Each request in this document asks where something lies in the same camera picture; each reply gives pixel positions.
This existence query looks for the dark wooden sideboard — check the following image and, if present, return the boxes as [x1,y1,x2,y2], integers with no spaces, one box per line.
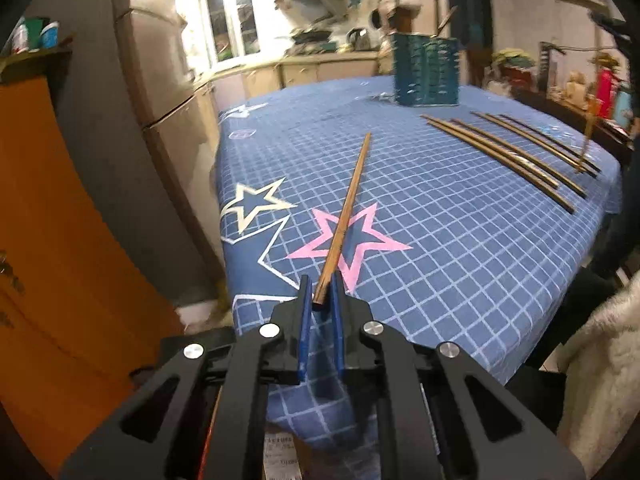
[500,82,640,163]

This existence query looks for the black wok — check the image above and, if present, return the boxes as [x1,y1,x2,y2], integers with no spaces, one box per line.
[289,27,334,44]

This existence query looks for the potted flowers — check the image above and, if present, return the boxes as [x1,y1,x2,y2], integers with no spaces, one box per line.
[491,48,537,82]

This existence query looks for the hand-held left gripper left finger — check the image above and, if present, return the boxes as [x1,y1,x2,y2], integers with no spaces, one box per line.
[60,275,313,480]

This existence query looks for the beige kitchen base cabinets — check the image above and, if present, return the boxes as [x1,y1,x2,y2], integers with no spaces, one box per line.
[200,52,396,106]

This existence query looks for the white printed paper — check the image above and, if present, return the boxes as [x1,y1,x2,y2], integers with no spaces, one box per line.
[261,434,302,480]

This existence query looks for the blue cup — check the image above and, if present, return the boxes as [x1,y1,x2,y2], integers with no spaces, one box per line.
[615,85,634,128]

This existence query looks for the barred kitchen window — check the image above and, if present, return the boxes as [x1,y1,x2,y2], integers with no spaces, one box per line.
[200,0,262,61]

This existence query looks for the orange wooden cabinet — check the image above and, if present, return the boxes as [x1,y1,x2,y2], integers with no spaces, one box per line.
[0,35,186,478]

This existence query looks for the green box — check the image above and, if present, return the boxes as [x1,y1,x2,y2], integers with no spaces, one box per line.
[24,17,44,52]

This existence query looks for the grey refrigerator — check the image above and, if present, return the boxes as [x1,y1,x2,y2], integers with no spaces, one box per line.
[45,0,231,311]

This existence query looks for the brown chopstick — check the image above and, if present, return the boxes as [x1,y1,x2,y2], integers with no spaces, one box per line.
[312,132,373,307]
[432,6,459,38]
[575,95,599,175]

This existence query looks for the teal slotted chopstick holder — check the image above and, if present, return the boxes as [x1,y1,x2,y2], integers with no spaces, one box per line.
[392,31,461,107]

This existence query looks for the person's white fleece jacket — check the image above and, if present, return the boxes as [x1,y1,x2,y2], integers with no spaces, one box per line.
[555,270,640,466]

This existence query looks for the red bottle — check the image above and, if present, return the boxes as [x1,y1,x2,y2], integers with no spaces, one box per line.
[597,67,614,119]

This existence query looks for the hanging cloth bags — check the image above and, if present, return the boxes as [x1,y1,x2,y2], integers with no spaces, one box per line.
[371,0,401,32]

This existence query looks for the small figurine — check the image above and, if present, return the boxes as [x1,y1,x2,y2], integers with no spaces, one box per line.
[565,72,589,107]

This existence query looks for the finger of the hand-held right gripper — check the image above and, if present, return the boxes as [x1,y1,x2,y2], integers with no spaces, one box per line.
[591,7,640,48]

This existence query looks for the blue checked star tablecloth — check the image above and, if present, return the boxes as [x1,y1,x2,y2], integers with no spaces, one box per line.
[215,77,623,461]

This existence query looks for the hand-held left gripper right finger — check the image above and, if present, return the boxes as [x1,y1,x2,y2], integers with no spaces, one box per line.
[330,274,586,480]

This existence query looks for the set of wooden chopsticks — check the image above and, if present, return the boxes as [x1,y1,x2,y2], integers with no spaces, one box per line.
[420,111,602,211]

